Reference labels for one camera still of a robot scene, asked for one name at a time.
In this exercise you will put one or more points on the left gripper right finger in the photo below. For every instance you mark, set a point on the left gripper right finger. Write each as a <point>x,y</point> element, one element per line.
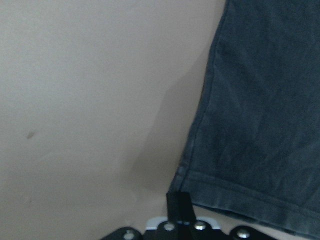
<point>185,208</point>

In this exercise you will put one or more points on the black t-shirt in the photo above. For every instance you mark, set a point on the black t-shirt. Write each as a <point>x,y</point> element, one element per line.
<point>253,149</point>

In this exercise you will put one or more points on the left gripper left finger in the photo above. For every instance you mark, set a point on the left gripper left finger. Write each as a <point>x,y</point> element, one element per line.
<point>172,206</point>

